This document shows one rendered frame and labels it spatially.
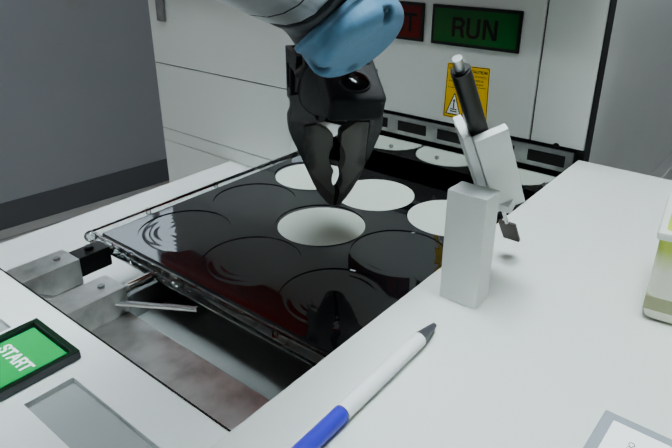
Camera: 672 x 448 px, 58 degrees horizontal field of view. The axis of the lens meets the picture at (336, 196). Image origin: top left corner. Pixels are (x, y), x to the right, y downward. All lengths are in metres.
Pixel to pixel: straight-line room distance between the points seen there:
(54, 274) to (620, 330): 0.50
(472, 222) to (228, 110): 0.75
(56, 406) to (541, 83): 0.59
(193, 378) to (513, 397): 0.26
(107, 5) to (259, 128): 2.03
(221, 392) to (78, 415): 0.14
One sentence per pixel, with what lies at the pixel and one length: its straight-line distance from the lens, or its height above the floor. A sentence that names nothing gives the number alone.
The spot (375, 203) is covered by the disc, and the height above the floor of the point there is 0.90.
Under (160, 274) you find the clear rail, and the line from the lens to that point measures 0.62.
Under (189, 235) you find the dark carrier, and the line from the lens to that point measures 0.69.
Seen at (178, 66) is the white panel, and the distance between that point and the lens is 1.19.
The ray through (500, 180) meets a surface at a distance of 0.43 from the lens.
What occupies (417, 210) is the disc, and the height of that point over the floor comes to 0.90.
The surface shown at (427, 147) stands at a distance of 0.83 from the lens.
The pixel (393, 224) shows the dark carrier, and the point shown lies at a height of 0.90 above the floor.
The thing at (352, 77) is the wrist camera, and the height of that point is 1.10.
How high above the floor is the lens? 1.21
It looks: 24 degrees down
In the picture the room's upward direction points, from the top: straight up
